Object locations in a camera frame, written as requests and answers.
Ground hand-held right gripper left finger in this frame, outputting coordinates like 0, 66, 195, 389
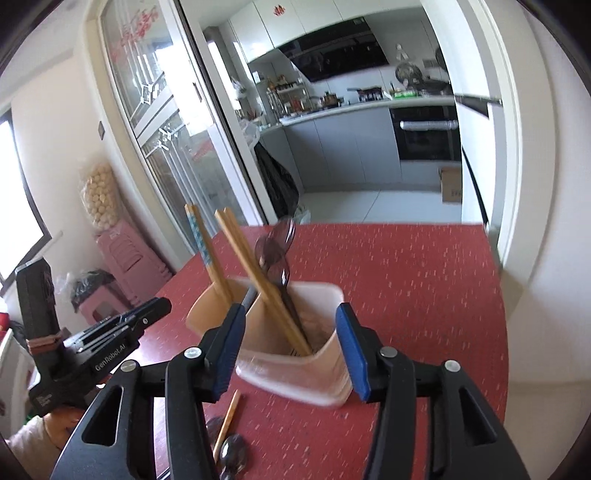
50, 304, 247, 480

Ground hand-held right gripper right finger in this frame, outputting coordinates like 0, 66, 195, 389
335, 302, 532, 480

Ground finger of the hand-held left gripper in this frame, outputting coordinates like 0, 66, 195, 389
115, 297, 172, 327
83, 318, 140, 347

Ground beige plastic utensil holder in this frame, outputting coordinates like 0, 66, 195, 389
186, 276, 354, 408

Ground blue patterned wooden chopstick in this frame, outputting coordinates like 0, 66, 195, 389
185, 204, 227, 301

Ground person's left hand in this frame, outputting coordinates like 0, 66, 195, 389
9, 405, 87, 463

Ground single pink plastic stool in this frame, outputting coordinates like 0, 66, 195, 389
76, 284, 131, 325

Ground stack of pink stools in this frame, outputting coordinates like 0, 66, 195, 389
95, 222, 174, 305

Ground black plastic bag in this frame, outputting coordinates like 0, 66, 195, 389
71, 270, 116, 305

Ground bag of yellow balls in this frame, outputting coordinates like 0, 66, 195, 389
78, 162, 122, 232

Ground window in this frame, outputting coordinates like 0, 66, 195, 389
0, 108, 51, 287

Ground sliding glass door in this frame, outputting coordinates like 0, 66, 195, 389
88, 0, 280, 232

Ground cardboard box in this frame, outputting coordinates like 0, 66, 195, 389
438, 167, 462, 204

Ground grey base kitchen cabinets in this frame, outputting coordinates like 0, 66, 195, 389
259, 99, 402, 195

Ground black built-in oven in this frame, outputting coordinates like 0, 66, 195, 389
389, 105, 462, 162

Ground metal spice rack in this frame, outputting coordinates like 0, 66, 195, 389
265, 78, 308, 116

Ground black frying pan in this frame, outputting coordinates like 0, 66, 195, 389
347, 85, 384, 102

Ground black wok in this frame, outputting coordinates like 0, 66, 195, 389
406, 78, 452, 95

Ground black range hood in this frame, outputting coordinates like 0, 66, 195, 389
279, 17, 389, 84

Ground white refrigerator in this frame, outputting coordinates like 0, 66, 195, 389
421, 0, 504, 229

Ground white upper kitchen cabinets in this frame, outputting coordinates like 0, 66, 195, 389
228, 0, 365, 65

